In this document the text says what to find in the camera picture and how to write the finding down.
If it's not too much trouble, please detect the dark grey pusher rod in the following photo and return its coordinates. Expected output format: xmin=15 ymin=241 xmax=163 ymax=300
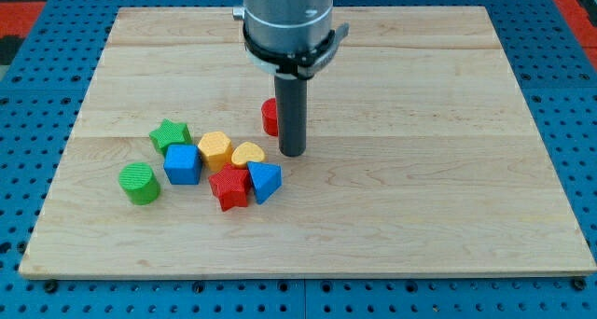
xmin=274 ymin=76 xmax=307 ymax=157

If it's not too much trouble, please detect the black clamp ring mount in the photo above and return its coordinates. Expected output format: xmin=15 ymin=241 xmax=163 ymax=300
xmin=243 ymin=22 xmax=350 ymax=80

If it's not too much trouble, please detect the yellow hexagon block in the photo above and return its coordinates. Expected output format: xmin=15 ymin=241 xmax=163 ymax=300
xmin=198 ymin=131 xmax=233 ymax=172

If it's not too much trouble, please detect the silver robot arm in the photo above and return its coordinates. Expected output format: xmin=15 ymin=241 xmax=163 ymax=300
xmin=232 ymin=0 xmax=350 ymax=157

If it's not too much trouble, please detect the wooden board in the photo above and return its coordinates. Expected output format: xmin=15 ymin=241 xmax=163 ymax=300
xmin=20 ymin=7 xmax=596 ymax=280

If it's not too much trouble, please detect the red cylinder block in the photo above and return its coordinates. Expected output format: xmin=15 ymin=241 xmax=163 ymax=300
xmin=261 ymin=98 xmax=279 ymax=137

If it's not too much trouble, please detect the yellow heart block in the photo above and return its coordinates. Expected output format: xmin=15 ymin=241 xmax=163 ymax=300
xmin=230 ymin=142 xmax=267 ymax=169

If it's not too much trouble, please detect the blue triangle block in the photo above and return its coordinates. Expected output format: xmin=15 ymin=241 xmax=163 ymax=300
xmin=247 ymin=161 xmax=283 ymax=204

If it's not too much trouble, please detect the red star block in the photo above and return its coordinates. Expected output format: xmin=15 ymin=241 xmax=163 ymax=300
xmin=208 ymin=163 xmax=252 ymax=212

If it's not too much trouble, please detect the green star block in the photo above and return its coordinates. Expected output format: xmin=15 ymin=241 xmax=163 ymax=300
xmin=148 ymin=118 xmax=193 ymax=156

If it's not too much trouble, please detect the blue cube block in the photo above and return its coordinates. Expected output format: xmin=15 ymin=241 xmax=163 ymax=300
xmin=163 ymin=145 xmax=202 ymax=185

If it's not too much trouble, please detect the green cylinder block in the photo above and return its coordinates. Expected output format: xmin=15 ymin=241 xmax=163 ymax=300
xmin=118 ymin=162 xmax=160 ymax=205

